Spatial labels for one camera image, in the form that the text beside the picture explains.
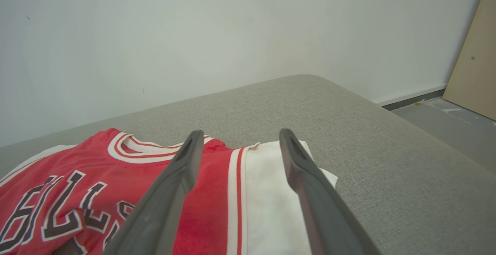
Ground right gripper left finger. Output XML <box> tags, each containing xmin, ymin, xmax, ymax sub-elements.
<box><xmin>103</xmin><ymin>130</ymin><xmax>205</xmax><ymax>255</ymax></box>

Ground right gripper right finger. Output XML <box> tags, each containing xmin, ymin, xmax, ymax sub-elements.
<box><xmin>279</xmin><ymin>128</ymin><xmax>382</xmax><ymax>255</ymax></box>

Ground red Bulls jersey white sleeves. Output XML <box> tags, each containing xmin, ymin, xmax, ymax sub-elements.
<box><xmin>0</xmin><ymin>128</ymin><xmax>338</xmax><ymax>255</ymax></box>

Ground light wooden board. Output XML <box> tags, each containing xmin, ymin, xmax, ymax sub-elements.
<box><xmin>442</xmin><ymin>0</ymin><xmax>496</xmax><ymax>122</ymax></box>

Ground white wall baseboard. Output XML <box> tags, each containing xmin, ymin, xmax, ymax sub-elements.
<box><xmin>377</xmin><ymin>84</ymin><xmax>448</xmax><ymax>111</ymax></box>

